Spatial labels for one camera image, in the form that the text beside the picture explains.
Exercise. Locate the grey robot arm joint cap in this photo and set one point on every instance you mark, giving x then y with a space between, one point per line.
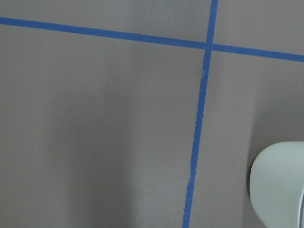
276 185

